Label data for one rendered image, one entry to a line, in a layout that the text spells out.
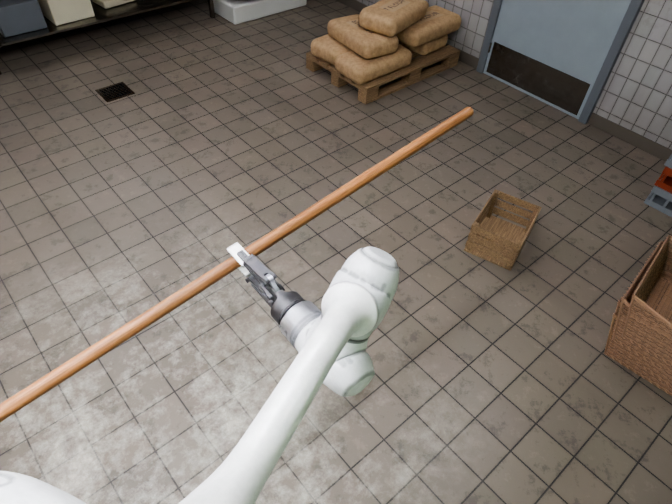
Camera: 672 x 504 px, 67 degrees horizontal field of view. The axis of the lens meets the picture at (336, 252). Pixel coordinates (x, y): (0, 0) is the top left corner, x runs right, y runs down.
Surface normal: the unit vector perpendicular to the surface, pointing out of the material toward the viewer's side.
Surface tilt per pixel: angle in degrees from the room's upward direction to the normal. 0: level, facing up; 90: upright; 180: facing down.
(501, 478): 0
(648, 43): 90
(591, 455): 0
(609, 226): 0
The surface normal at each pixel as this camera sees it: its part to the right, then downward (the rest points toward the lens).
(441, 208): 0.04, -0.69
